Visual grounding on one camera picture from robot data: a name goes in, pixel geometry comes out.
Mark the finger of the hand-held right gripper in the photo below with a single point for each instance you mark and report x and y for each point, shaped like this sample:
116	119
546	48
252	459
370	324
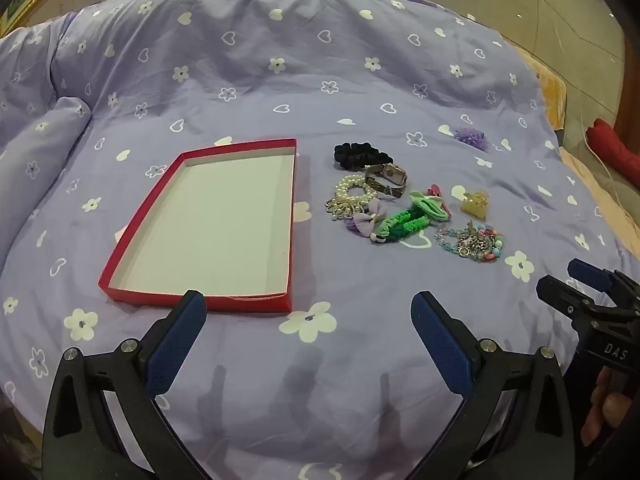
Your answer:
590	274
562	295

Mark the wooden furniture edge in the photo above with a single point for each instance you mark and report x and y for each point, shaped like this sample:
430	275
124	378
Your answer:
631	100

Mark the pink hair clip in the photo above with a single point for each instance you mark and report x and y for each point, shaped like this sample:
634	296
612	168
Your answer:
434	190

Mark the wrist watch with metal band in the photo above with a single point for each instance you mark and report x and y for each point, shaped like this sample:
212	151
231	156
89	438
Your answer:
392	175

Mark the purple flower hair accessory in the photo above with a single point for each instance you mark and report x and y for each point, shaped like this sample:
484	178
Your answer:
470	137

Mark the pearl bead scrunchie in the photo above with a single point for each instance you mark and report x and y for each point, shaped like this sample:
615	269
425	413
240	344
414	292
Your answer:
345	190

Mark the person's right hand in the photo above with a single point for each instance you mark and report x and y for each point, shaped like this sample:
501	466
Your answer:
607	405

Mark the red cushion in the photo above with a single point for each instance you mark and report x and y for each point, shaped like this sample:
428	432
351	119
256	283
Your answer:
615	152

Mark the purple flower print blanket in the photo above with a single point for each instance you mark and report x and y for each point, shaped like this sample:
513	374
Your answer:
280	95

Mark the black scrunchie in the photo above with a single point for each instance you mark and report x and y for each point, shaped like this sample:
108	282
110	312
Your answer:
350	152

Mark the yellow claw hair clip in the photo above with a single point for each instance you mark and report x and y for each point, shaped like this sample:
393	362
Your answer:
472	205

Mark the red shallow cardboard box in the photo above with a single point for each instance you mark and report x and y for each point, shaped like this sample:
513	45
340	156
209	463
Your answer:
225	220

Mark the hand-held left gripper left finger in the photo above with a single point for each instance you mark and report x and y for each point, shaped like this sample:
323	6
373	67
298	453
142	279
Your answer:
180	340

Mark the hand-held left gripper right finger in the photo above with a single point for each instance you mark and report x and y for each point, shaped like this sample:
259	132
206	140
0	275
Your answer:
440	340

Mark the peach bed sheet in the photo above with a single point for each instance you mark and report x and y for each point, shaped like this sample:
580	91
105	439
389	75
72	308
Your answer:
595	195

